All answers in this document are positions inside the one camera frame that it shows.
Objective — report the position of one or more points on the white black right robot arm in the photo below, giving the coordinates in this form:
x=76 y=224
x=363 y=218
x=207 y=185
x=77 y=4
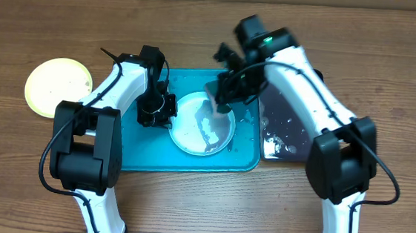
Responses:
x=342 y=156

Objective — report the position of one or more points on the yellow plate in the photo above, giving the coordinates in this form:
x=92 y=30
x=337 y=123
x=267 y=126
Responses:
x=56 y=80

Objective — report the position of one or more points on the light blue plate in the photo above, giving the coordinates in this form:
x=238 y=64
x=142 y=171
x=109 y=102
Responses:
x=197 y=130

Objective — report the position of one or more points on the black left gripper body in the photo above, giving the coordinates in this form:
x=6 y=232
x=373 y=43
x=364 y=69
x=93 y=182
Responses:
x=153 y=108

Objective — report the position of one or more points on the green sponge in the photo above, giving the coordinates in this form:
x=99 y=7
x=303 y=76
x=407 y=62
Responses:
x=211 y=91

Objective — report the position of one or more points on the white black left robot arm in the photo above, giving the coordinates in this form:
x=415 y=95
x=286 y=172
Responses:
x=83 y=159

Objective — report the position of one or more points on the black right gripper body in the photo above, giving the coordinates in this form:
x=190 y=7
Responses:
x=246 y=84

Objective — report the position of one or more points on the black plastic tray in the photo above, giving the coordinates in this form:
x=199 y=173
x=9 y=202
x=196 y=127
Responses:
x=283 y=138

